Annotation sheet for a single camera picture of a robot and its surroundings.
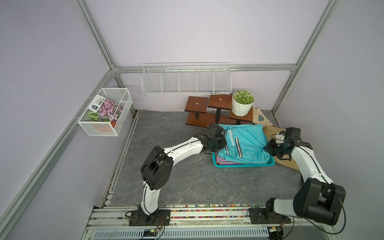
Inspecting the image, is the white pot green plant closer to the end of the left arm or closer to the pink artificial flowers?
the end of the left arm

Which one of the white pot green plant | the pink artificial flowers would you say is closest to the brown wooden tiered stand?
the white pot green plant

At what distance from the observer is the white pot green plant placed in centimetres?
88
